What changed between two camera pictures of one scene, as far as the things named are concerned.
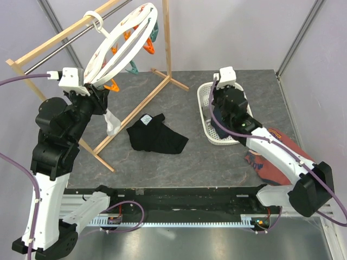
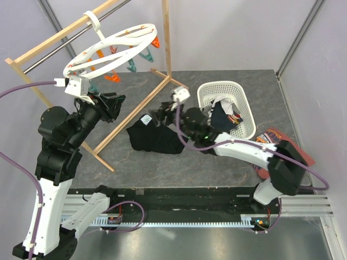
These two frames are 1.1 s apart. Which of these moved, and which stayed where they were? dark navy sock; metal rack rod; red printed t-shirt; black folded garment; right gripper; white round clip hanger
Moved: right gripper; white round clip hanger
Stayed: dark navy sock; black folded garment; red printed t-shirt; metal rack rod
